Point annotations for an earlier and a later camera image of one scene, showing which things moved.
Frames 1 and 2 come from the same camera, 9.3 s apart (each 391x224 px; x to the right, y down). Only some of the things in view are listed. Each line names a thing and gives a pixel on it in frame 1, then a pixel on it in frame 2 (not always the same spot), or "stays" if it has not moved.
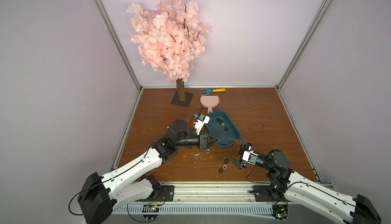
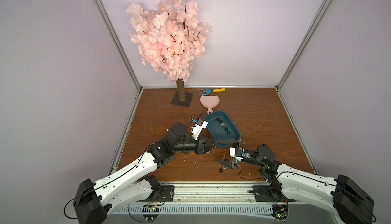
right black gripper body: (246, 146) → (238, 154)
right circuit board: (280, 212) stays
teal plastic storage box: (221, 126) stays
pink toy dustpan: (210, 102) stays
